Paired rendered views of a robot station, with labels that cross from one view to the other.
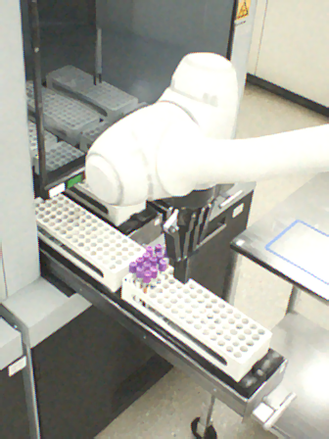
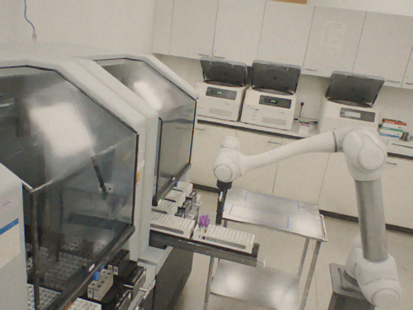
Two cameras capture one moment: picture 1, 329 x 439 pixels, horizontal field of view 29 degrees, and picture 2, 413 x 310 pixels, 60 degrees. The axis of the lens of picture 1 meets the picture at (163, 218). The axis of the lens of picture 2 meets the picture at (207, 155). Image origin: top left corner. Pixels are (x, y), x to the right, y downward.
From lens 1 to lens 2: 0.92 m
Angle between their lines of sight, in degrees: 31
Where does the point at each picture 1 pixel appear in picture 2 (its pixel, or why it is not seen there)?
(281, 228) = (229, 208)
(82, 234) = (166, 221)
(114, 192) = (229, 175)
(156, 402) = not seen: outside the picture
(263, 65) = not seen: hidden behind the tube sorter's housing
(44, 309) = (158, 255)
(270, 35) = not seen: hidden behind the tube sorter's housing
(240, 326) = (243, 235)
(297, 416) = (246, 292)
